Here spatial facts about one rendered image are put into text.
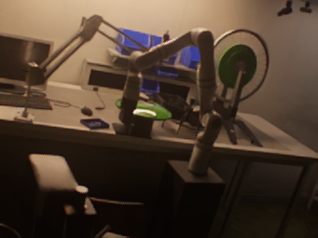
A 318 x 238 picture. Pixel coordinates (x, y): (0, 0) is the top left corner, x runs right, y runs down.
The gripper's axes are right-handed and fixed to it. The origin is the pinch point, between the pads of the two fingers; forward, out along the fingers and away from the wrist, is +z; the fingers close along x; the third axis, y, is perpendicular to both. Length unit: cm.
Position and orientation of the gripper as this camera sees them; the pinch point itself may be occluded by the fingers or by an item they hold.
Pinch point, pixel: (126, 134)
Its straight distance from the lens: 176.2
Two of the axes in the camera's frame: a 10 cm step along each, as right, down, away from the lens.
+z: -2.4, 9.4, 2.5
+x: 3.6, 3.3, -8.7
